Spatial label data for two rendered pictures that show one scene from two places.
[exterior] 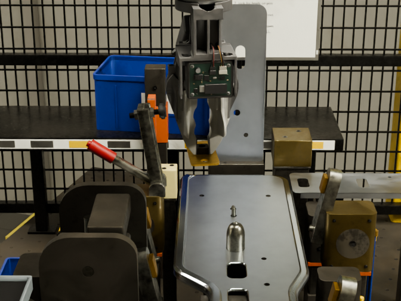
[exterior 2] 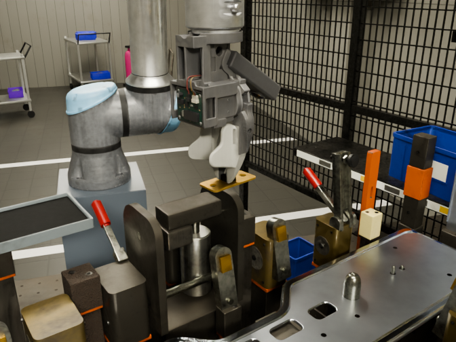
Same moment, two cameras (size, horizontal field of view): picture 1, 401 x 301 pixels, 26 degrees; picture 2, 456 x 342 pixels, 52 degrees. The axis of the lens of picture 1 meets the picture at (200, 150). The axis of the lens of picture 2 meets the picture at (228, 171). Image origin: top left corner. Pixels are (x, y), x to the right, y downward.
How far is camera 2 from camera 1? 0.90 m
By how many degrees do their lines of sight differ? 50
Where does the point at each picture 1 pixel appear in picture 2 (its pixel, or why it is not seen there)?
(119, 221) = (174, 212)
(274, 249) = (377, 315)
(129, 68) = (442, 139)
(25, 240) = not seen: hidden behind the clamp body
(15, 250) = not seen: hidden behind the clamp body
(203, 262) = (310, 290)
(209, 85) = (186, 111)
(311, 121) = not seen: outside the picture
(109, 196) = (206, 196)
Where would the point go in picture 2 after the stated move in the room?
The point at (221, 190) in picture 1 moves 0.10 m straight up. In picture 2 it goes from (416, 251) to (423, 210)
